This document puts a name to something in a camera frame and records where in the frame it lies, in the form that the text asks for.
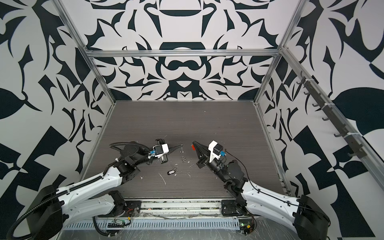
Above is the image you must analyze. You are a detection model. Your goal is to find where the perforated metal ring plate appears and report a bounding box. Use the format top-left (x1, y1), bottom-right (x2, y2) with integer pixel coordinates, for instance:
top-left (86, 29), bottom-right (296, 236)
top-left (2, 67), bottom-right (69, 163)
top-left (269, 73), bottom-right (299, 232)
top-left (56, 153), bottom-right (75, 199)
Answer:
top-left (180, 146), bottom-right (187, 163)

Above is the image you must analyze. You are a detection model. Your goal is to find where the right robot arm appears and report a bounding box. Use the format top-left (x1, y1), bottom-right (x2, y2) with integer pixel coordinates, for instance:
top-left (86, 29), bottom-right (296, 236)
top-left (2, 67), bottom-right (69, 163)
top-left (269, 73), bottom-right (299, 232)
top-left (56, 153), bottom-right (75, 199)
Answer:
top-left (192, 141), bottom-right (331, 240)

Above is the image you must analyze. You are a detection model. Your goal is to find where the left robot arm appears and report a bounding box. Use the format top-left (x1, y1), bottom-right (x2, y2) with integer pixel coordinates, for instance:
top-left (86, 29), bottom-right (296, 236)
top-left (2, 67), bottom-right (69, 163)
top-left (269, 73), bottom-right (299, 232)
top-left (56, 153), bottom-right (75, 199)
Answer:
top-left (6, 139), bottom-right (182, 240)

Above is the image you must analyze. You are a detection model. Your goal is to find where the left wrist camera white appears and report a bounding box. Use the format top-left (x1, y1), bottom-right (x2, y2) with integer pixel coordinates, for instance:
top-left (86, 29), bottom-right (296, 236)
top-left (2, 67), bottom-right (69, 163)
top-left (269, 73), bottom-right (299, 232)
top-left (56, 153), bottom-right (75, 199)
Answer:
top-left (153, 144), bottom-right (169, 158)

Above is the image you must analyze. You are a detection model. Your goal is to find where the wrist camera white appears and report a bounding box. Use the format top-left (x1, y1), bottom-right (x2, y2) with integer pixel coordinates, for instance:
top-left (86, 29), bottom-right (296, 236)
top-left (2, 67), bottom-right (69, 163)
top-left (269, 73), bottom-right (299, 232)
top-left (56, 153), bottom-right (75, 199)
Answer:
top-left (153, 144), bottom-right (169, 158)
top-left (208, 141), bottom-right (226, 163)

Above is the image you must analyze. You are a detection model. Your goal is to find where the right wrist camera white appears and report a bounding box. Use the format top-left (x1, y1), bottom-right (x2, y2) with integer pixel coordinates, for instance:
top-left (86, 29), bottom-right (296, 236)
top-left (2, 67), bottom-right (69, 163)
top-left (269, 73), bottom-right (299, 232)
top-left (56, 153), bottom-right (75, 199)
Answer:
top-left (208, 141), bottom-right (226, 163)

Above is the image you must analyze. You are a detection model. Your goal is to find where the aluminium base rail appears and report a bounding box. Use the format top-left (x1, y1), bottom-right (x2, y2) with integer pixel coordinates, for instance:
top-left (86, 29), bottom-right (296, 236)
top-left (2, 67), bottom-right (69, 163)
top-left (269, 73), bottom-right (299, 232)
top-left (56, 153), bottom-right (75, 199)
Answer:
top-left (52, 197), bottom-right (308, 221)

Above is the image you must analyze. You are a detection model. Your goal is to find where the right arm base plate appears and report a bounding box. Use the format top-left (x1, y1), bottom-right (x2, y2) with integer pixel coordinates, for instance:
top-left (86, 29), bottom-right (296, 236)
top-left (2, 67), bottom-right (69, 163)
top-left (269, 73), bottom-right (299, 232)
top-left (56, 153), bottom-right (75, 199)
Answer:
top-left (221, 200), bottom-right (249, 217)

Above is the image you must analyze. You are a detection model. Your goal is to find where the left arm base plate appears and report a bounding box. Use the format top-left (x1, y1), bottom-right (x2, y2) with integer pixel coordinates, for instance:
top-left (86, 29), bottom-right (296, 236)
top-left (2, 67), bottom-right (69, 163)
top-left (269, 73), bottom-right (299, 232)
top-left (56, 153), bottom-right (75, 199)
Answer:
top-left (98, 200), bottom-right (142, 218)

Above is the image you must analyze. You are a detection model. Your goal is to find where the white slotted cable duct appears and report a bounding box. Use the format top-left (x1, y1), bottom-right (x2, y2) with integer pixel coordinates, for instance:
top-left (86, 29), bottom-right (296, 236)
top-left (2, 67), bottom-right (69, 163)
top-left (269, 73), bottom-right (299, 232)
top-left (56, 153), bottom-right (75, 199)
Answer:
top-left (59, 219), bottom-right (241, 231)

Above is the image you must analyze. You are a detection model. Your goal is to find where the right circuit board with wires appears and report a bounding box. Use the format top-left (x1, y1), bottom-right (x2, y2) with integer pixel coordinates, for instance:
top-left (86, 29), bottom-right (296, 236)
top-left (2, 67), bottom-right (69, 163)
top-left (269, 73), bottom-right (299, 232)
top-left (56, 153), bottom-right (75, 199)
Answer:
top-left (239, 218), bottom-right (257, 236)

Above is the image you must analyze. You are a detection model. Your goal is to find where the circuit board with wires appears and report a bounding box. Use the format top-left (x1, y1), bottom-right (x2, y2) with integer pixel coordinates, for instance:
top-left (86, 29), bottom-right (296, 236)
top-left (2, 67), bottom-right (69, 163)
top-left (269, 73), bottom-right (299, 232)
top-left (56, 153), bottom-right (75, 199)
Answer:
top-left (239, 218), bottom-right (257, 236)
top-left (108, 217), bottom-right (132, 228)

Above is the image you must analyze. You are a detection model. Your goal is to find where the left circuit board with wires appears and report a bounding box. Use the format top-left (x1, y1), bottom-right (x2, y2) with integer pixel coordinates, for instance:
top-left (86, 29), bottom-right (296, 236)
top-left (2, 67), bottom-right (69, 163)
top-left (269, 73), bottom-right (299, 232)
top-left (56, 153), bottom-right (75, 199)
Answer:
top-left (108, 217), bottom-right (132, 228)

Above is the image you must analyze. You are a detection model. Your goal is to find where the horizontal aluminium frame bar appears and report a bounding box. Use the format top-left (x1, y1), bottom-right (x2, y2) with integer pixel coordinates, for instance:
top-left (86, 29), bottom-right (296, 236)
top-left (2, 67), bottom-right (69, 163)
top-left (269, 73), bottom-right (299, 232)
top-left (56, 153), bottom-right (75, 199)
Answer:
top-left (86, 49), bottom-right (279, 58)

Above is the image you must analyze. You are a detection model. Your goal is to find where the wall hook rail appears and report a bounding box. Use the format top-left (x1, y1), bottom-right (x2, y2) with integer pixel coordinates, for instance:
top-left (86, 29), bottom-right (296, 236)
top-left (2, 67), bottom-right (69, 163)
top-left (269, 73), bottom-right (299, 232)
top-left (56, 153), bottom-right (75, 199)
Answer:
top-left (297, 71), bottom-right (368, 159)

